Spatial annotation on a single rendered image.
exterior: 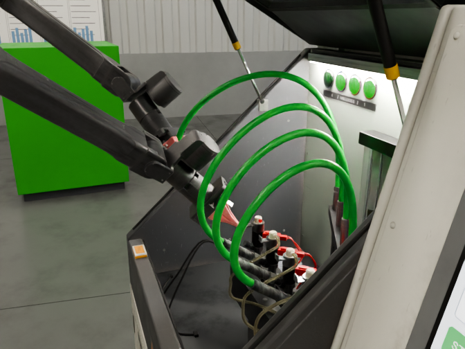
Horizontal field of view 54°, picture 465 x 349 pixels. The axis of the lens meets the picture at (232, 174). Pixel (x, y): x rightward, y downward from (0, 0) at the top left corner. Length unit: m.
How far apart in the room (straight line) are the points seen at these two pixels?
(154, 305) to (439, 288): 0.62
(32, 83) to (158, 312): 0.52
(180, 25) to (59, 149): 3.72
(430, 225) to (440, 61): 0.21
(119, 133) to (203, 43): 6.61
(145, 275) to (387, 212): 0.65
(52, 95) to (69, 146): 3.42
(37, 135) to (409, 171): 3.75
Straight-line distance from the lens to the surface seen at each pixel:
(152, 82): 1.09
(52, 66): 4.10
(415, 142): 0.65
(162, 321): 0.99
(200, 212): 0.88
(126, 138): 0.86
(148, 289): 1.09
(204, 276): 1.35
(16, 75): 0.79
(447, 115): 0.63
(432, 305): 0.61
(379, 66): 1.03
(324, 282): 0.72
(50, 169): 4.27
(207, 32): 7.47
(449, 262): 0.60
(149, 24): 7.32
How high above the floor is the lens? 1.53
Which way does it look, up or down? 19 degrees down
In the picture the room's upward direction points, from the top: straight up
